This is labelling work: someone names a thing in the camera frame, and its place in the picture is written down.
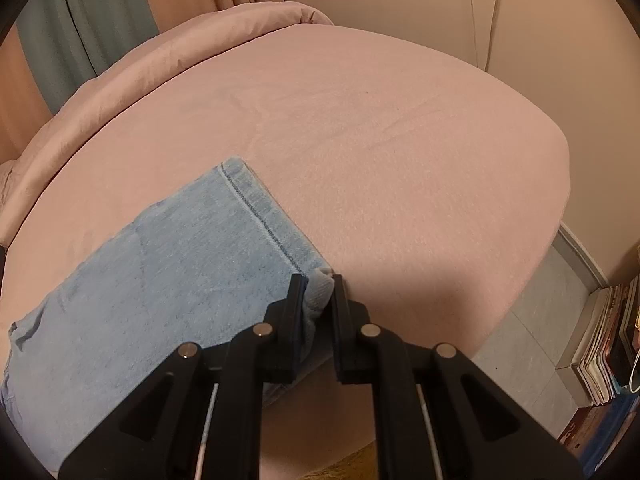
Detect pink duvet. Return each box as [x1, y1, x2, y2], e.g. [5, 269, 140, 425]
[0, 2, 336, 241]

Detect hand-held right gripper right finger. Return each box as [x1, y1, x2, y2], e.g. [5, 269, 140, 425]
[330, 274, 586, 480]

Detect teal curtain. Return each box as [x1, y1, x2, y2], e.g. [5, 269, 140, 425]
[15, 0, 161, 116]

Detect light blue denim pants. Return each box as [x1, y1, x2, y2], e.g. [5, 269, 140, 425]
[0, 157, 336, 471]

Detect row of books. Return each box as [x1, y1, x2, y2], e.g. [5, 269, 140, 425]
[555, 275, 640, 407]

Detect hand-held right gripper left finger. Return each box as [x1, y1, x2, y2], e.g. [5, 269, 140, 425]
[59, 274, 313, 480]

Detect yellow rug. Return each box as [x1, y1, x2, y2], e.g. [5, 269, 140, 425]
[322, 441, 382, 480]

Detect pink bed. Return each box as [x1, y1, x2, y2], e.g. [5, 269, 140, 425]
[0, 20, 571, 480]

